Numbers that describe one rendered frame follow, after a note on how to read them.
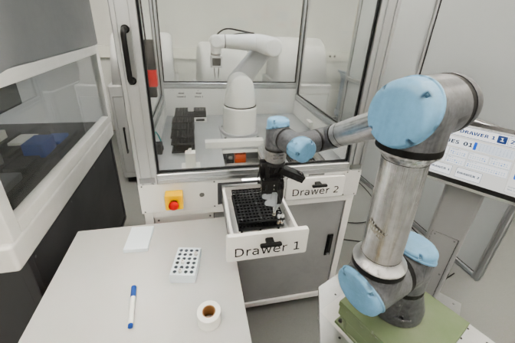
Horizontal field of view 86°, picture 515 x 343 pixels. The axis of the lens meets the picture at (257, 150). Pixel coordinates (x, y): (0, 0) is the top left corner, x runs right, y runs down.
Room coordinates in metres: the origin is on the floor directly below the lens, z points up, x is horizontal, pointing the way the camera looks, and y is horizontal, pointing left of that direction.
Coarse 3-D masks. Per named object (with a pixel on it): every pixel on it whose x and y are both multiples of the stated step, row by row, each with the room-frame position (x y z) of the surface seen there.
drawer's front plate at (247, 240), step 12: (288, 228) 0.75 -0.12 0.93; (300, 228) 0.75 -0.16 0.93; (228, 240) 0.69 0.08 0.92; (240, 240) 0.70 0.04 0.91; (252, 240) 0.71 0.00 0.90; (264, 240) 0.72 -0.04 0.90; (276, 240) 0.73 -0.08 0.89; (288, 240) 0.74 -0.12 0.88; (300, 240) 0.75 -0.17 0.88; (228, 252) 0.69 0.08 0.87; (240, 252) 0.70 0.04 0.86; (252, 252) 0.71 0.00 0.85; (276, 252) 0.73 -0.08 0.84; (288, 252) 0.74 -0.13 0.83; (300, 252) 0.75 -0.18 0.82
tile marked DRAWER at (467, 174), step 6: (456, 168) 1.10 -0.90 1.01; (462, 168) 1.09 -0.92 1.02; (456, 174) 1.09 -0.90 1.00; (462, 174) 1.08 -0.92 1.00; (468, 174) 1.07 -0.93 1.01; (474, 174) 1.06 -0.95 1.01; (480, 174) 1.05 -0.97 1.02; (468, 180) 1.05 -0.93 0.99; (474, 180) 1.04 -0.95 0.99; (480, 180) 1.03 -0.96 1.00
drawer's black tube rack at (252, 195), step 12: (240, 192) 1.00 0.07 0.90; (252, 192) 1.00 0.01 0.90; (240, 204) 0.91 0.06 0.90; (252, 204) 0.91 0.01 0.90; (264, 204) 0.91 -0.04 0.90; (240, 216) 0.83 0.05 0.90; (252, 216) 0.84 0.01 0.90; (264, 216) 0.84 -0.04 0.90; (240, 228) 0.81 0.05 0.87; (252, 228) 0.81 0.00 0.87; (264, 228) 0.82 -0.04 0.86
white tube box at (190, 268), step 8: (184, 248) 0.76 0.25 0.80; (192, 248) 0.76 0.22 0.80; (200, 248) 0.76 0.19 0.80; (176, 256) 0.72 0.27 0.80; (184, 256) 0.72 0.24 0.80; (192, 256) 0.72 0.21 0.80; (200, 256) 0.75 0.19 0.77; (176, 264) 0.69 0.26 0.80; (184, 264) 0.69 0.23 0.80; (192, 264) 0.69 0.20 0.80; (176, 272) 0.65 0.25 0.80; (184, 272) 0.66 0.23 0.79; (192, 272) 0.66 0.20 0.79; (176, 280) 0.64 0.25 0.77; (184, 280) 0.64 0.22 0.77; (192, 280) 0.64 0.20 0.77
